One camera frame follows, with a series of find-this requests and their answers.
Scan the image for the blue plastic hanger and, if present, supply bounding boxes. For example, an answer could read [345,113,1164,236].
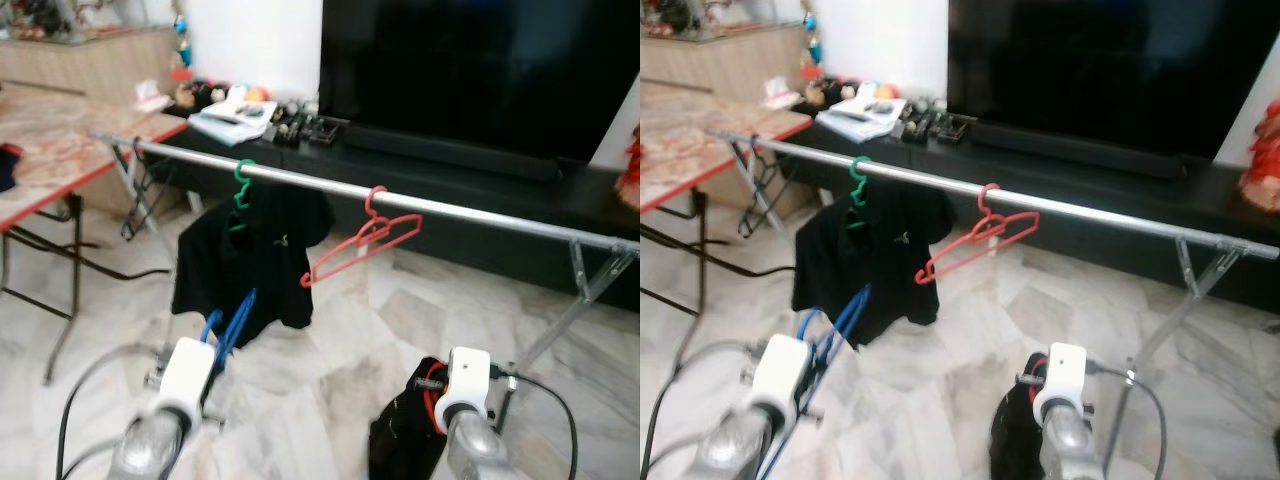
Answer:
[200,288,258,376]
[760,285,873,479]

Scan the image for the black shirt red trim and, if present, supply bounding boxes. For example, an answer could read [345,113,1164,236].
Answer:
[988,352,1046,479]
[367,355,449,480]

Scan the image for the green plastic hanger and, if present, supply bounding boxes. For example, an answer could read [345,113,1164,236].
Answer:
[848,155,873,229]
[232,158,259,231]

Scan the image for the red plastic hanger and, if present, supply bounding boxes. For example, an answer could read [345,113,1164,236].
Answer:
[915,182,1041,286]
[300,185,424,289]

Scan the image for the red gold deity figurine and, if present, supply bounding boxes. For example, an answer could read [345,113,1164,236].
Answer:
[618,128,641,206]
[1240,98,1280,213]

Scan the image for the silver metal clothes rack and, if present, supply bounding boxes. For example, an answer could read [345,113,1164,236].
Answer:
[88,130,641,411]
[708,126,1280,476]

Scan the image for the light wood sideboard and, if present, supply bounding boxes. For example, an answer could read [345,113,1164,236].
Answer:
[0,25,186,106]
[640,22,811,101]

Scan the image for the long black tv console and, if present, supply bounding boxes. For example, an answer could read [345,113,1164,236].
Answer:
[790,100,1280,311]
[165,100,641,311]

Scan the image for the pink white tissue box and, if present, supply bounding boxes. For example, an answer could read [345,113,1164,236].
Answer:
[133,78,171,111]
[762,75,801,109]

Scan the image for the black soundbar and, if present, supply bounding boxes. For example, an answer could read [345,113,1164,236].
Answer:
[970,122,1186,181]
[345,125,561,183]

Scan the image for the black t-shirt yellow-green logo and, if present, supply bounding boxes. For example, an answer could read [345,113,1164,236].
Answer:
[170,185,336,351]
[790,182,956,349]

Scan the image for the large black television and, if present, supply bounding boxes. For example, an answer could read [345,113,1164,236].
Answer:
[318,0,641,166]
[945,0,1280,166]

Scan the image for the blue gold trophy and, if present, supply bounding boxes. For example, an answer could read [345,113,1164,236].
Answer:
[798,0,823,79]
[168,0,193,81]

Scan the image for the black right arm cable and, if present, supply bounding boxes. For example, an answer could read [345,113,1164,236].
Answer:
[488,368,581,480]
[1085,362,1169,480]

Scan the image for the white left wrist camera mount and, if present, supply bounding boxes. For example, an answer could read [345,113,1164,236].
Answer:
[748,335,811,421]
[157,337,219,423]

